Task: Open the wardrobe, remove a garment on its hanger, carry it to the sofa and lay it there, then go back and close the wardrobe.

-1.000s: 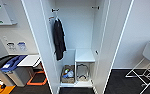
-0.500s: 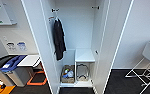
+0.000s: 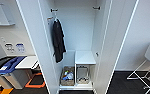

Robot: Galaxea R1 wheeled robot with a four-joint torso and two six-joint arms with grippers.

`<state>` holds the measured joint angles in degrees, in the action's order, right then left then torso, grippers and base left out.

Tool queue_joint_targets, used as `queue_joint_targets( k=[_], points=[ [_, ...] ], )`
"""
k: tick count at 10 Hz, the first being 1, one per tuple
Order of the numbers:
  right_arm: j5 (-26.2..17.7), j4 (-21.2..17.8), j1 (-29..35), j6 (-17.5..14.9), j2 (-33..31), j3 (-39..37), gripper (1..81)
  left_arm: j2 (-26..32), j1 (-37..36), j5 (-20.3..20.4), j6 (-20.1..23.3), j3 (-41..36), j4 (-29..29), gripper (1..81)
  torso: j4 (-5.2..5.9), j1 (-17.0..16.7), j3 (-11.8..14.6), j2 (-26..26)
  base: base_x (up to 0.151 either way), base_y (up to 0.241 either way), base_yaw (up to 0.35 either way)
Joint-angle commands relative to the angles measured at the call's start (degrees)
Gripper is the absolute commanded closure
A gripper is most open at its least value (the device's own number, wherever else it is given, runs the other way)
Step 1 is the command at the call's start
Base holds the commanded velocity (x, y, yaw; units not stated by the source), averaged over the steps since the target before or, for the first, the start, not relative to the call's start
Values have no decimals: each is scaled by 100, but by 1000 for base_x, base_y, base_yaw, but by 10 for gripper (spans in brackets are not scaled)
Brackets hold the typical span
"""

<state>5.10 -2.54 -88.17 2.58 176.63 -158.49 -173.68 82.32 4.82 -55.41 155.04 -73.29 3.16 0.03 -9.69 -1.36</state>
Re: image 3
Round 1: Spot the white wall sign dark print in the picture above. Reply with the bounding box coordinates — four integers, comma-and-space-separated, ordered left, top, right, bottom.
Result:
3, 42, 16, 55

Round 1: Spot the white wire basket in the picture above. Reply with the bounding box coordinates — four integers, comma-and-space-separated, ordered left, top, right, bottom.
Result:
75, 64, 92, 85

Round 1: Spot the white wall sign blue print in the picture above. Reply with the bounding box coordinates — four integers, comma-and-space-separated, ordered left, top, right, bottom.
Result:
14, 42, 26, 54

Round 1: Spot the white wall cabinet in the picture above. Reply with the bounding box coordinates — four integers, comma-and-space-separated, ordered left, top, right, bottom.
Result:
0, 0, 17, 28

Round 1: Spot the black hanging garment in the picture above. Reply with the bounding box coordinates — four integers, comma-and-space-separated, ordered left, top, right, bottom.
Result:
51, 18, 68, 65

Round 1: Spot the black wardrobe hook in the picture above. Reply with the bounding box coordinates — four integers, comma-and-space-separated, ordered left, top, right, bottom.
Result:
92, 5, 102, 11
49, 7, 59, 14

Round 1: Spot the mesh storage basket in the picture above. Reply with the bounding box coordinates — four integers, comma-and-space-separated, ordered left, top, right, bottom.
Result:
59, 65, 76, 87

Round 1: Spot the white inner shelf box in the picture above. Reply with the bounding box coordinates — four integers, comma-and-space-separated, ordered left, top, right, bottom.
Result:
73, 49, 97, 85

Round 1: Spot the blue plastic tray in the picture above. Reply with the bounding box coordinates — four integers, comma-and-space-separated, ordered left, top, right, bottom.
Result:
0, 55, 26, 76

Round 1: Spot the white flat board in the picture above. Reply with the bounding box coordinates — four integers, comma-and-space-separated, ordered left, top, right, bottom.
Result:
15, 55, 40, 71

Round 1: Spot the white clothes hanger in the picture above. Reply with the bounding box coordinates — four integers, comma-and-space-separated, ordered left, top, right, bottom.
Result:
52, 12, 61, 25

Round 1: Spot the white wire drying rack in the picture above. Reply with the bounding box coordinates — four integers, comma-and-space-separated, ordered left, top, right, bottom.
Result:
126, 41, 150, 92

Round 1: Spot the white wall switch plate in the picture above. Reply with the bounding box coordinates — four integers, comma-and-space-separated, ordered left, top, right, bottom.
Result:
0, 35, 7, 43

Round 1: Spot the white wardrobe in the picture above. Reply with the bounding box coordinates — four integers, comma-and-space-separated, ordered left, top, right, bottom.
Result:
15, 0, 139, 94

